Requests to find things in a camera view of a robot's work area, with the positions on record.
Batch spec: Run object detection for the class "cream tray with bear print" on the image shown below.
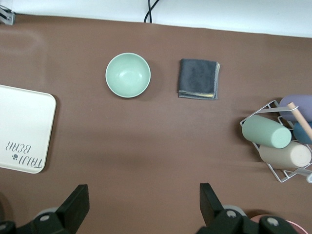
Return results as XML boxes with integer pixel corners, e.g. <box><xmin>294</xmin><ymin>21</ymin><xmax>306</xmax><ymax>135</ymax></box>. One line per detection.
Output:
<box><xmin>0</xmin><ymin>84</ymin><xmax>57</xmax><ymax>175</ymax></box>

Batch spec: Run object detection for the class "mint green bowl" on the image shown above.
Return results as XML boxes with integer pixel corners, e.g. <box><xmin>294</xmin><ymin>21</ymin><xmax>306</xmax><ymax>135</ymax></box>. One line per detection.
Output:
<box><xmin>105</xmin><ymin>52</ymin><xmax>152</xmax><ymax>99</ymax></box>

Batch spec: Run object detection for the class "beige cup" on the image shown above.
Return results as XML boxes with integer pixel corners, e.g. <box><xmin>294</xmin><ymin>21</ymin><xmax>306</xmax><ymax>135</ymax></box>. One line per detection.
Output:
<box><xmin>259</xmin><ymin>141</ymin><xmax>312</xmax><ymax>171</ymax></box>

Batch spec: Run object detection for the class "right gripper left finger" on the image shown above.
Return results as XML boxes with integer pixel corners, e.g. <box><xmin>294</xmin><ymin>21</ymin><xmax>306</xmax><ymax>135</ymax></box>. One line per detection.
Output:
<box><xmin>31</xmin><ymin>184</ymin><xmax>90</xmax><ymax>234</ymax></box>

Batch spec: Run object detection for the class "white wire cup rack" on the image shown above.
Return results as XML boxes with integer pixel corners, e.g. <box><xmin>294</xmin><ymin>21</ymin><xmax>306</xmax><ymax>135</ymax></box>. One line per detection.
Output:
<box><xmin>239</xmin><ymin>99</ymin><xmax>312</xmax><ymax>183</ymax></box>

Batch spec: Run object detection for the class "purple cup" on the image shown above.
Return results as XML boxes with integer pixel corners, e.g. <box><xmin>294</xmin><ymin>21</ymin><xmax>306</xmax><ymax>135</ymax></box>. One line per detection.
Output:
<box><xmin>278</xmin><ymin>94</ymin><xmax>312</xmax><ymax>122</ymax></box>

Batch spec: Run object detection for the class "pink bowl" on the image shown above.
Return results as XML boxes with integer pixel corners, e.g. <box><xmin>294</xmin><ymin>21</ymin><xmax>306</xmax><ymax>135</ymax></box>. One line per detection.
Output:
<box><xmin>250</xmin><ymin>214</ymin><xmax>304</xmax><ymax>234</ymax></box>

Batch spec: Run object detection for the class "black cable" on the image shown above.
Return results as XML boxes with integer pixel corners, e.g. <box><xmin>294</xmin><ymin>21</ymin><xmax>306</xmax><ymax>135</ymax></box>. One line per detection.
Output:
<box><xmin>147</xmin><ymin>0</ymin><xmax>154</xmax><ymax>24</ymax></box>
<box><xmin>143</xmin><ymin>0</ymin><xmax>161</xmax><ymax>24</ymax></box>

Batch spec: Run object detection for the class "folded dark grey cloth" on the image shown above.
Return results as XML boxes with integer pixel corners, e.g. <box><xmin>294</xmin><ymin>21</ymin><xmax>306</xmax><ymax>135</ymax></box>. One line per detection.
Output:
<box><xmin>176</xmin><ymin>58</ymin><xmax>221</xmax><ymax>100</ymax></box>

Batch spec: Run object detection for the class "dark blue cup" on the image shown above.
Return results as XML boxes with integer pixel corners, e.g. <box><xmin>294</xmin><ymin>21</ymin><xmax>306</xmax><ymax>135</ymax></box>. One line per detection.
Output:
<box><xmin>292</xmin><ymin>121</ymin><xmax>312</xmax><ymax>144</ymax></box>

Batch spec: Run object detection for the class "mint green cup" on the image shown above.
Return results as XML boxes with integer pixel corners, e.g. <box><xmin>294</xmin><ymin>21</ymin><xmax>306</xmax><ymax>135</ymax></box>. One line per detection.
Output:
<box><xmin>241</xmin><ymin>115</ymin><xmax>293</xmax><ymax>149</ymax></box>

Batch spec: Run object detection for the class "wooden rack handle stick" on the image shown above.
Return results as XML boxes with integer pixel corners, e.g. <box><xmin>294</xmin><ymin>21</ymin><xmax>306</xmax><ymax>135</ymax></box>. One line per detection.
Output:
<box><xmin>286</xmin><ymin>102</ymin><xmax>312</xmax><ymax>141</ymax></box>

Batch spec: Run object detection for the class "metal table edge bracket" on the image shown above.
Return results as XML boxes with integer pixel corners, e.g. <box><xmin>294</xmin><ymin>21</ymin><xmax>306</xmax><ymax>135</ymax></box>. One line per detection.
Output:
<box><xmin>0</xmin><ymin>6</ymin><xmax>16</xmax><ymax>25</ymax></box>

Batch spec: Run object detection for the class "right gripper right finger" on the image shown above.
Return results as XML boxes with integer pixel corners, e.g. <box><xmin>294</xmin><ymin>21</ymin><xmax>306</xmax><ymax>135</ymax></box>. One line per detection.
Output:
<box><xmin>199</xmin><ymin>183</ymin><xmax>247</xmax><ymax>234</ymax></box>

